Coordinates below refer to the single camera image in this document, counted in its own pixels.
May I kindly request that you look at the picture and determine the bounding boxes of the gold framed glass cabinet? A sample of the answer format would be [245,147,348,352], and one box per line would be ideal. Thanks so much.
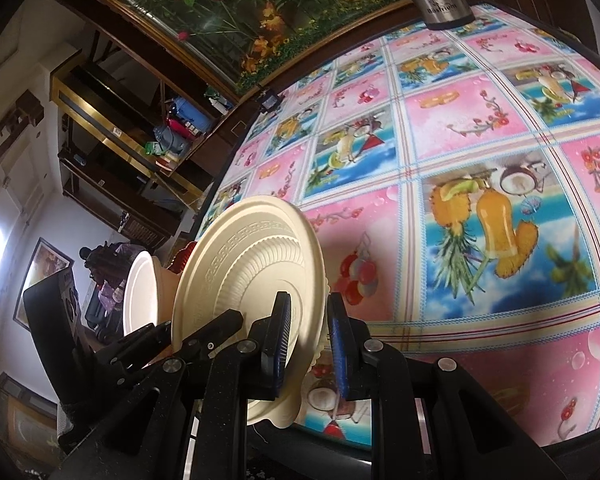
[50,67,208,201]

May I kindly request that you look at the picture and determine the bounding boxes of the cream plastic bowl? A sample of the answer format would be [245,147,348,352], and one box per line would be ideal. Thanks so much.
[171,195,327,432]
[150,255,196,356]

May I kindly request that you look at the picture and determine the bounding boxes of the dark bag pile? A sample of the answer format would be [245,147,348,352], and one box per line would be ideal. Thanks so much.
[77,242,131,346]

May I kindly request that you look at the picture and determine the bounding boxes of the large red plastic plate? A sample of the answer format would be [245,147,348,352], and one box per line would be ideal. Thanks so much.
[166,241,199,275]

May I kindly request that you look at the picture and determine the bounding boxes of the blue thermos bottle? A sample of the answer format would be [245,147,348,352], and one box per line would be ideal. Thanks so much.
[172,97,216,133]

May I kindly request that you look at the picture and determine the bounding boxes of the fruit print tablecloth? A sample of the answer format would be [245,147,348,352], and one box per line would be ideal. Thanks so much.
[195,2,600,448]

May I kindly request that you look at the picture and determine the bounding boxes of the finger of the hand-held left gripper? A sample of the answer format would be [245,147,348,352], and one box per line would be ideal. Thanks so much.
[94,322,173,378]
[180,309,245,361]

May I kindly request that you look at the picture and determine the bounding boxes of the framed wall picture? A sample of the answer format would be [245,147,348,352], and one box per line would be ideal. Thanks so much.
[12,237,76,331]

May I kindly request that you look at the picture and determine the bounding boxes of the pale blue water jug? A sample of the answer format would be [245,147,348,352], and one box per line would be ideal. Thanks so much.
[152,125,188,158]

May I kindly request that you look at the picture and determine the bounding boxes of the white bowl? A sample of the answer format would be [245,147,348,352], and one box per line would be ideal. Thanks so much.
[123,250,160,337]

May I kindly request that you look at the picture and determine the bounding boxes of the wicker basket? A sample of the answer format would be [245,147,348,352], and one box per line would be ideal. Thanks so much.
[122,212,173,253]

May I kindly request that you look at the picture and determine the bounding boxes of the small black device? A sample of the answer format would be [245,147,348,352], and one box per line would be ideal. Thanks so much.
[256,87,284,112]

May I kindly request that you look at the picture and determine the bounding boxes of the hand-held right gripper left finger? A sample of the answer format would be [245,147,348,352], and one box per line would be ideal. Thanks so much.
[47,293,292,480]

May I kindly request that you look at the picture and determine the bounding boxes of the flower picture panel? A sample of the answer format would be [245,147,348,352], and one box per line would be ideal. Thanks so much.
[75,0,498,93]

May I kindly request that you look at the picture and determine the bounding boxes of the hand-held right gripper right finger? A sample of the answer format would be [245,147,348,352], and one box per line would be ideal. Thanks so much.
[327,293,566,480]

